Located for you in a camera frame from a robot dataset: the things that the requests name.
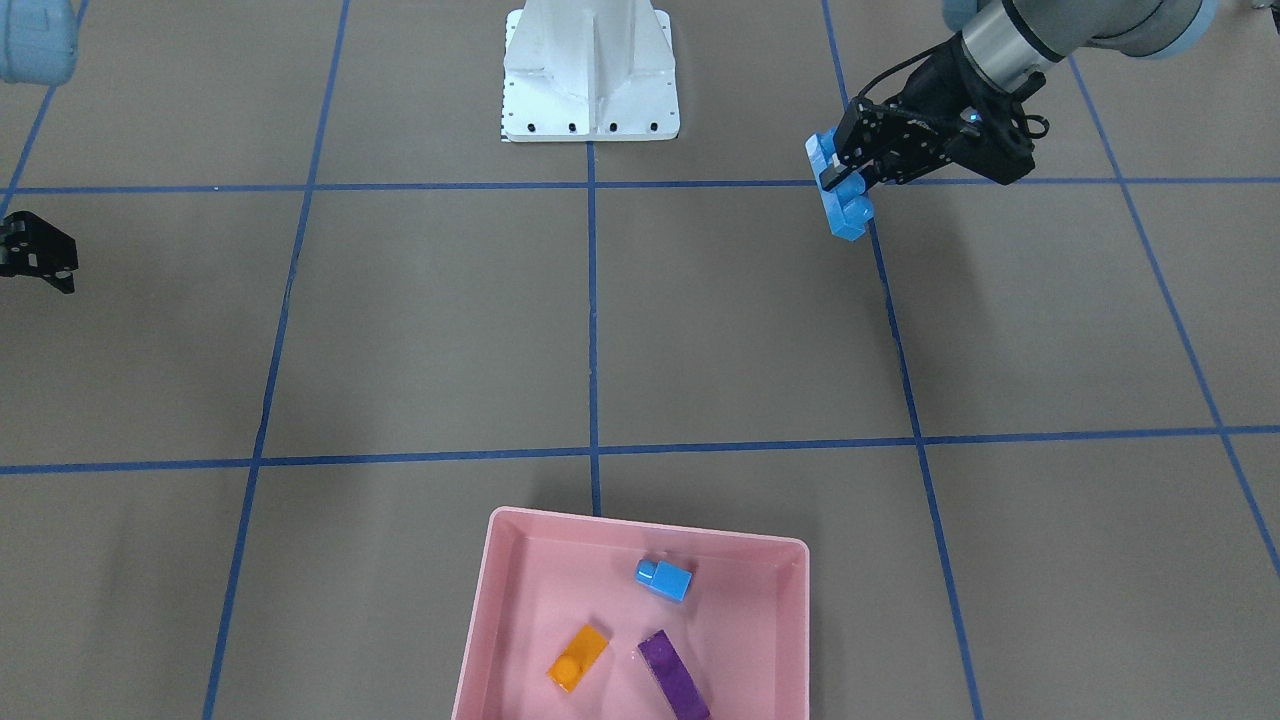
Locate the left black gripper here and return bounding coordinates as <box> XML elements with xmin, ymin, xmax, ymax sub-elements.
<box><xmin>818</xmin><ymin>35</ymin><xmax>1050</xmax><ymax>193</ymax></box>

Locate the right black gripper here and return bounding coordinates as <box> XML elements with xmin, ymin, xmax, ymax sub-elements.
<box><xmin>1</xmin><ymin>211</ymin><xmax>79</xmax><ymax>295</ymax></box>

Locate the long blue four-stud block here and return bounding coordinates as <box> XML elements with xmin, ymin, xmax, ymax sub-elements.
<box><xmin>805</xmin><ymin>128</ymin><xmax>876</xmax><ymax>242</ymax></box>

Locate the small blue block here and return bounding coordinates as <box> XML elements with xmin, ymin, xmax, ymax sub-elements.
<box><xmin>634</xmin><ymin>559</ymin><xmax>692</xmax><ymax>603</ymax></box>

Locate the purple block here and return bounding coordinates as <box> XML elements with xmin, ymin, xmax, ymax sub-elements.
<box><xmin>636</xmin><ymin>630</ymin><xmax>712</xmax><ymax>719</ymax></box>

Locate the orange block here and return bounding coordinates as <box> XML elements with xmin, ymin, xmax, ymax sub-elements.
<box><xmin>547</xmin><ymin>624</ymin><xmax>611</xmax><ymax>693</ymax></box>

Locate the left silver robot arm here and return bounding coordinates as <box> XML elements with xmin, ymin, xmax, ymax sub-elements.
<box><xmin>809</xmin><ymin>1</ymin><xmax>1217</xmax><ymax>192</ymax></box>

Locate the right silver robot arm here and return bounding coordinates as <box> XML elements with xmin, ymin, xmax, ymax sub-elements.
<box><xmin>1</xmin><ymin>1</ymin><xmax>79</xmax><ymax>295</ymax></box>

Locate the pink plastic box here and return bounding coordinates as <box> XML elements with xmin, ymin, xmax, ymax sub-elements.
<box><xmin>452</xmin><ymin>507</ymin><xmax>812</xmax><ymax>719</ymax></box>

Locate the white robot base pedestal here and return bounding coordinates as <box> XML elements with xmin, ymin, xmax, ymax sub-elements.
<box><xmin>500</xmin><ymin>1</ymin><xmax>681</xmax><ymax>143</ymax></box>

